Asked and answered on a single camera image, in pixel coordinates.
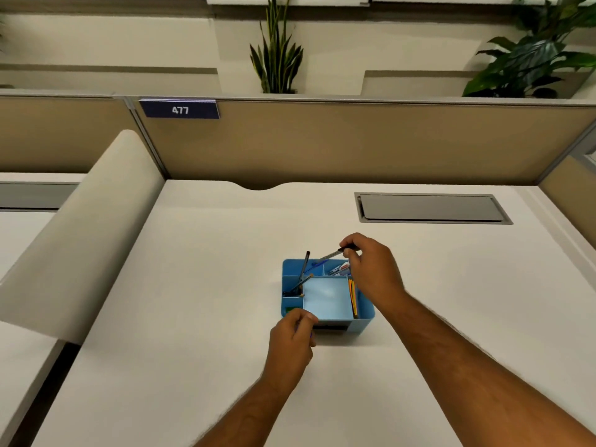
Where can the black silver slim pen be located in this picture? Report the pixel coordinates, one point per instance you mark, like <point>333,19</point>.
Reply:
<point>304,267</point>

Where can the person's right hand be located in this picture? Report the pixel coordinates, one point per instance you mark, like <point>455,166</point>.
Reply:
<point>377,274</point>

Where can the person's left hand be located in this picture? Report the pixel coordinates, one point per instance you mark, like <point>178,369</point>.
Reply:
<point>288,349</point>

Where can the green potted plant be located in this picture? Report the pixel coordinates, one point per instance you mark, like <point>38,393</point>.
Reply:
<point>277,60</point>

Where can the beige side panel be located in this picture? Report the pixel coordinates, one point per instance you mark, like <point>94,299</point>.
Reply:
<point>572,195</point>

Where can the white divider screen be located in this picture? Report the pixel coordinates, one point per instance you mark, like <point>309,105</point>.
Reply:
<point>93,228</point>

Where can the person's right forearm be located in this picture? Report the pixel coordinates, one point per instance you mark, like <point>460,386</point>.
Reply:
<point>475,381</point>

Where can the broad leaf green plant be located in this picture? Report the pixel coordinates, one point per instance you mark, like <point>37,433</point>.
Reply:
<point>535,60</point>

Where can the blue pen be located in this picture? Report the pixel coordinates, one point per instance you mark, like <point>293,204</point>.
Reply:
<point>320,263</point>

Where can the blue capped white marker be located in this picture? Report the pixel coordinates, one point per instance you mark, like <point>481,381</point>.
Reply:
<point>340,270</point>

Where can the blue desk organizer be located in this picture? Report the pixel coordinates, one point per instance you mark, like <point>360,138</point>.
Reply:
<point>326,297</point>

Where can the orange sticky note pad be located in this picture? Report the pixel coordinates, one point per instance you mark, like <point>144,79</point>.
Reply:
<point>353,297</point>

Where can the person's left forearm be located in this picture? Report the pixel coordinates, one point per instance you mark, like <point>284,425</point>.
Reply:
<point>247,419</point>

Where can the beige partition panel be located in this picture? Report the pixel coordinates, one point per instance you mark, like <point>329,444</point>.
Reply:
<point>372,144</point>
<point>60,134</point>

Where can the blue number sign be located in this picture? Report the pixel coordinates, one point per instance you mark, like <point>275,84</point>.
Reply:
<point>179,109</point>

